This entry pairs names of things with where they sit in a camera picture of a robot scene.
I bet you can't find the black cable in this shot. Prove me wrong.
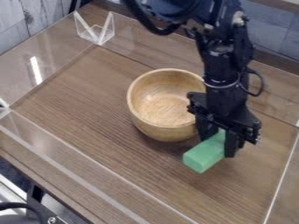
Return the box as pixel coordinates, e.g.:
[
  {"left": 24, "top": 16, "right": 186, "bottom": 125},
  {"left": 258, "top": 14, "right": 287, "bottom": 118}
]
[{"left": 0, "top": 200, "right": 51, "bottom": 224}]

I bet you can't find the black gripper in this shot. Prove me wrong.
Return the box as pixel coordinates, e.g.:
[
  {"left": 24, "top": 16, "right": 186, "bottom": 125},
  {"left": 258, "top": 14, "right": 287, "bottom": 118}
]
[{"left": 187, "top": 81, "right": 262, "bottom": 158}]

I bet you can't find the black table leg bracket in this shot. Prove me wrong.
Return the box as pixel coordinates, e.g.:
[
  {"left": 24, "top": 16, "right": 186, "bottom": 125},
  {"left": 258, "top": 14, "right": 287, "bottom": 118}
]
[{"left": 27, "top": 185, "right": 68, "bottom": 224}]

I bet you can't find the green rectangular block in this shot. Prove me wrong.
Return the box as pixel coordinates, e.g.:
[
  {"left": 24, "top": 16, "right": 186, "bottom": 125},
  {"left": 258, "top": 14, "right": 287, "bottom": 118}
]
[{"left": 182, "top": 129, "right": 226, "bottom": 173}]

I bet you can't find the clear acrylic corner bracket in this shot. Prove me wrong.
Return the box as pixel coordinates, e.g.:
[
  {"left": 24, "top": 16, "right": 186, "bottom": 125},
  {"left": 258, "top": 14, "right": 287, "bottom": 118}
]
[{"left": 74, "top": 11, "right": 115, "bottom": 46}]

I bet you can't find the clear acrylic tray wall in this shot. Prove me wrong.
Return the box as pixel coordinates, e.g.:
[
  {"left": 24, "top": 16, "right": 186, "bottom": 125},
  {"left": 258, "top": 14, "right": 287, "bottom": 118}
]
[{"left": 0, "top": 100, "right": 199, "bottom": 224}]

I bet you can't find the round wooden bowl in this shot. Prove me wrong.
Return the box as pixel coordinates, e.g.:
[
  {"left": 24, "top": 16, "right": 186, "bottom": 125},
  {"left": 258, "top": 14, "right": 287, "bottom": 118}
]
[{"left": 126, "top": 68, "right": 205, "bottom": 142}]

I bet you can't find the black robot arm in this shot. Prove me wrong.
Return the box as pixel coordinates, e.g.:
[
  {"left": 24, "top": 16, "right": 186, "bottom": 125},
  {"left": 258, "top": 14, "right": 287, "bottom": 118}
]
[{"left": 123, "top": 0, "right": 262, "bottom": 158}]

